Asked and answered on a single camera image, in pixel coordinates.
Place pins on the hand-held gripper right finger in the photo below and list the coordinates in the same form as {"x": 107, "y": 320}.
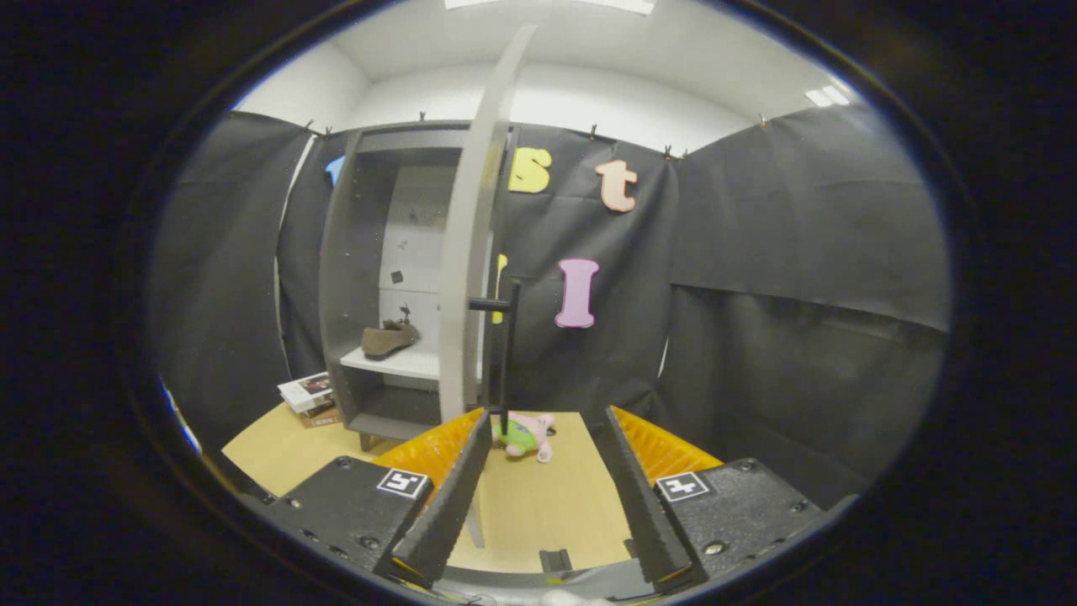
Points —
{"x": 644, "y": 505}

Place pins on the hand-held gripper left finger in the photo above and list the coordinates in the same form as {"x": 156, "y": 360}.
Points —
{"x": 446, "y": 505}

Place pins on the brown fuzzy shoe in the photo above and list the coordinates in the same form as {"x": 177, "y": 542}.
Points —
{"x": 387, "y": 339}

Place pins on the light grey shoe cabinet door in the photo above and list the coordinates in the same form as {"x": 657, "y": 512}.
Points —
{"x": 464, "y": 252}

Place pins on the dark grey shoe cabinet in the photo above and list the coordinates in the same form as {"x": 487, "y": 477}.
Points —
{"x": 353, "y": 269}

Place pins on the green and pink plush toy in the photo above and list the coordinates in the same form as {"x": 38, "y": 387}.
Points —
{"x": 522, "y": 433}

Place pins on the small black table clamp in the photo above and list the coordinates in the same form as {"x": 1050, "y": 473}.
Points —
{"x": 555, "y": 560}

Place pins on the brown book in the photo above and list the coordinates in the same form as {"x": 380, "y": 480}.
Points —
{"x": 320, "y": 416}

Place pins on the white book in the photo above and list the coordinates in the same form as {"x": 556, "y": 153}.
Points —
{"x": 305, "y": 391}

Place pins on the black backdrop cloth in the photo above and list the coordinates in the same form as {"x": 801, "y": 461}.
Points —
{"x": 757, "y": 295}

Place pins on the small ceiling light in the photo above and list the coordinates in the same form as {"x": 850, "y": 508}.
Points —
{"x": 826, "y": 96}

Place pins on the long ceiling light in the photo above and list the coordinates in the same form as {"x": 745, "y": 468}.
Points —
{"x": 589, "y": 4}

